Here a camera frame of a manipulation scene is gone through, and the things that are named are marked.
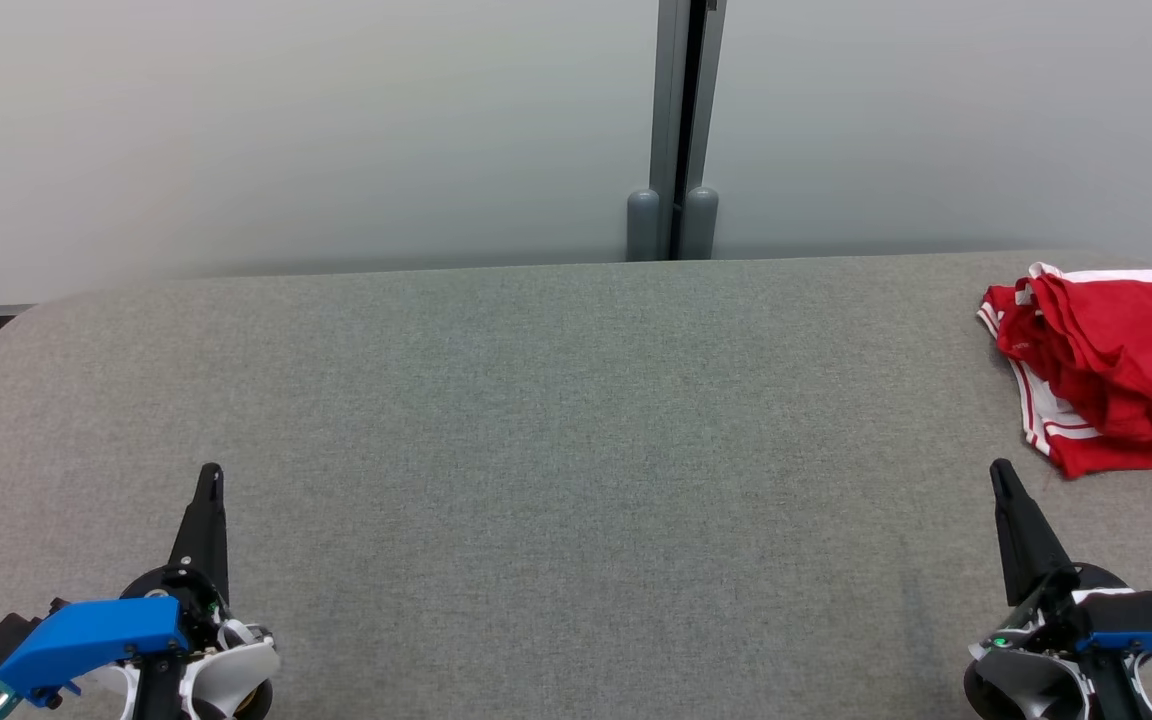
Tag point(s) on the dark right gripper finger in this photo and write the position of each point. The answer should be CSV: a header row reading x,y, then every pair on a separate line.
x,y
1028,550

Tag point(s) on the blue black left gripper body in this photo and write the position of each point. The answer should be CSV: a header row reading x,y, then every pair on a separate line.
x,y
96,635

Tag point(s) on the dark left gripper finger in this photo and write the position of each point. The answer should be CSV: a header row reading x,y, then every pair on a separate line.
x,y
208,530

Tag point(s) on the red shirt with white sleeves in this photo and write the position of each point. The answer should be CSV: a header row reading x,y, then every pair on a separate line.
x,y
1086,455

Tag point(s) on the red shorts with white stripe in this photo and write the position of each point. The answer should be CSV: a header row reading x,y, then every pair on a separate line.
x,y
1126,340

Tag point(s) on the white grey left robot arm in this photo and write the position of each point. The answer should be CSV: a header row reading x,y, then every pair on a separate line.
x,y
226,680

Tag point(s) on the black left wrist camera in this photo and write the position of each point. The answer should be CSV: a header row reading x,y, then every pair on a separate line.
x,y
6,635

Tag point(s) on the grey partition post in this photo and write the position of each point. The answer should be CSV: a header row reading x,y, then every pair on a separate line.
x,y
676,120

